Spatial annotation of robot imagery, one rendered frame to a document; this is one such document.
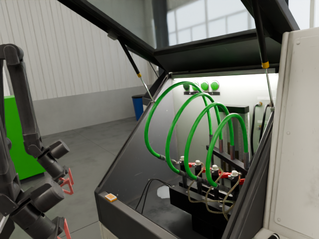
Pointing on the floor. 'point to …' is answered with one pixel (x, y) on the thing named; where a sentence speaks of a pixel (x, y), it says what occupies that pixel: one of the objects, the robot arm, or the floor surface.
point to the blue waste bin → (138, 105)
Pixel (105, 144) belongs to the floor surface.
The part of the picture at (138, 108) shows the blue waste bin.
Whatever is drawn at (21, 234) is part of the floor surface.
